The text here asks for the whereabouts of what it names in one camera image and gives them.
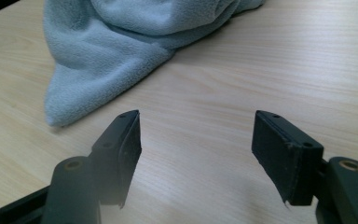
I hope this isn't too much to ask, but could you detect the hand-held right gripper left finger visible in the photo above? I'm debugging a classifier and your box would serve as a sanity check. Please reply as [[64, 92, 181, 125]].
[[89, 109, 143, 209]]

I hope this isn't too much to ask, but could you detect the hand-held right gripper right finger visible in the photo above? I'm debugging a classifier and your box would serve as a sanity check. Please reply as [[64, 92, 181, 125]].
[[251, 109, 324, 207]]

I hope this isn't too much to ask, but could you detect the light blue towel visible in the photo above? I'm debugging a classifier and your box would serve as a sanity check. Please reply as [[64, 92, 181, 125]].
[[42, 0, 266, 128]]

